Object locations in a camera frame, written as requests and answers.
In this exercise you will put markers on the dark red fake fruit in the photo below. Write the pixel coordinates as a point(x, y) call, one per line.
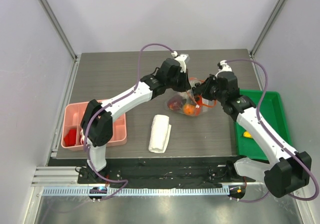
point(175, 103)

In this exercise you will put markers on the aluminium frame post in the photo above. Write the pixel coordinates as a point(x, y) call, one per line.
point(279, 5)
point(56, 25)

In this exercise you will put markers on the yellow fake pepper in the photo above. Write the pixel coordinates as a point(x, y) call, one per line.
point(247, 135)

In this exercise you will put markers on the right aluminium frame post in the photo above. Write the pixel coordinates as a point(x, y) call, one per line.
point(279, 5)

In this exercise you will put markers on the orange fake fruit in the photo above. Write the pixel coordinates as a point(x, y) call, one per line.
point(189, 109)

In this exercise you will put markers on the perforated metal rail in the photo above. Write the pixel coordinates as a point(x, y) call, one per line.
point(100, 191)

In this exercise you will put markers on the red white small item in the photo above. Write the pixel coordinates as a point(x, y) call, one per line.
point(81, 140)

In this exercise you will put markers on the green plastic bin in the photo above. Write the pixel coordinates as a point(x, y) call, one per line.
point(272, 110)

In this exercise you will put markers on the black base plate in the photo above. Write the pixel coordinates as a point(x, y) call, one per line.
point(158, 172)

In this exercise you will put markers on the rolled white towel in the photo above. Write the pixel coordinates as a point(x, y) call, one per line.
point(160, 134)

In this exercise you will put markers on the clear zip top bag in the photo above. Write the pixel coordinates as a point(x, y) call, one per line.
point(202, 105)

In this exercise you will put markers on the left aluminium frame post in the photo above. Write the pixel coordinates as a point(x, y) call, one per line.
point(56, 25)

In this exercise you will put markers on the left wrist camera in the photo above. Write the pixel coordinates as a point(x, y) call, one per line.
point(183, 59)

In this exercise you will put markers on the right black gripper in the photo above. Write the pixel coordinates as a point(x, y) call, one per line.
point(225, 85)

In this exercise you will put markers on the red cloth left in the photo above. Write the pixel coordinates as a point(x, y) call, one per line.
point(71, 138)

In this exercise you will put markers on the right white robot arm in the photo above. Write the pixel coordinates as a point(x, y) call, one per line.
point(287, 170)

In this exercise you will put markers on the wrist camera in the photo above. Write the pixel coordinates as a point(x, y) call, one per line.
point(223, 66)
point(183, 59)

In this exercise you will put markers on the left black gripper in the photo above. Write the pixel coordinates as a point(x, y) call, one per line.
point(185, 85)

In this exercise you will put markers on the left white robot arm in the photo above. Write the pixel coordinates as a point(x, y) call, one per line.
point(98, 119)

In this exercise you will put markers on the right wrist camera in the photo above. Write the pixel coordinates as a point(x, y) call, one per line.
point(223, 66)

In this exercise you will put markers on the pink divided organizer tray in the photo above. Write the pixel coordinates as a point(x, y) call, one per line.
point(72, 119)

